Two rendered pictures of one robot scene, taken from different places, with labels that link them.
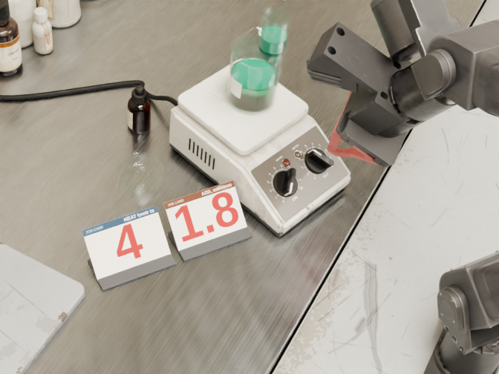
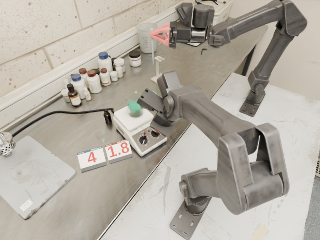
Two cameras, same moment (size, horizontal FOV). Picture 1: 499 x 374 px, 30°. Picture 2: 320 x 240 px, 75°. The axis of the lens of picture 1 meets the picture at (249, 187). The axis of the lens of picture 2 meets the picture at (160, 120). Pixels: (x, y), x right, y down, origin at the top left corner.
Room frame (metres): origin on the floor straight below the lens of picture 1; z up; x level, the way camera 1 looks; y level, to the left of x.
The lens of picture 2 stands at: (0.27, -0.22, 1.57)
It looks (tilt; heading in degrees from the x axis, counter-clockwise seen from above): 46 degrees down; 14
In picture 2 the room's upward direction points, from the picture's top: straight up
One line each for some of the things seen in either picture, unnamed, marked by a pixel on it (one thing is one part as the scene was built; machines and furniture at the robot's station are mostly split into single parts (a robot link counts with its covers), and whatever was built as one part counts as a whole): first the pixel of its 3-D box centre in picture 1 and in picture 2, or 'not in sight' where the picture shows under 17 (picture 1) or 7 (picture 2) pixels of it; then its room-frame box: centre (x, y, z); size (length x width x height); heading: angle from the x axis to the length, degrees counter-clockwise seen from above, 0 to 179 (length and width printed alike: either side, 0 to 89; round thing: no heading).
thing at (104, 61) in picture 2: not in sight; (105, 65); (1.16, 0.31, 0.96); 0.07 x 0.07 x 0.13
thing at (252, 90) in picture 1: (254, 73); (135, 105); (0.83, 0.02, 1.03); 0.07 x 0.06 x 0.08; 3
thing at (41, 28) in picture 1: (41, 30); (86, 94); (0.95, 0.31, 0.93); 0.03 x 0.03 x 0.07
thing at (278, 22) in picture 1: (274, 30); (153, 94); (1.03, 0.00, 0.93); 0.04 x 0.04 x 0.06
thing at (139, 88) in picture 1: (139, 106); (106, 115); (0.83, 0.15, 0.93); 0.03 x 0.03 x 0.07
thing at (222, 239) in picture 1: (208, 220); (118, 151); (0.68, 0.04, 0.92); 0.09 x 0.06 x 0.04; 125
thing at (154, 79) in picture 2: not in sight; (160, 69); (1.19, 0.00, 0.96); 0.08 x 0.08 x 0.13; 57
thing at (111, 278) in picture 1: (129, 247); (91, 158); (0.62, 0.12, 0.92); 0.09 x 0.06 x 0.04; 125
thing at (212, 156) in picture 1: (255, 141); (138, 126); (0.80, 0.00, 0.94); 0.22 x 0.13 x 0.08; 52
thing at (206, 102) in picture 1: (241, 106); (133, 115); (0.81, 0.02, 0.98); 0.12 x 0.12 x 0.01; 52
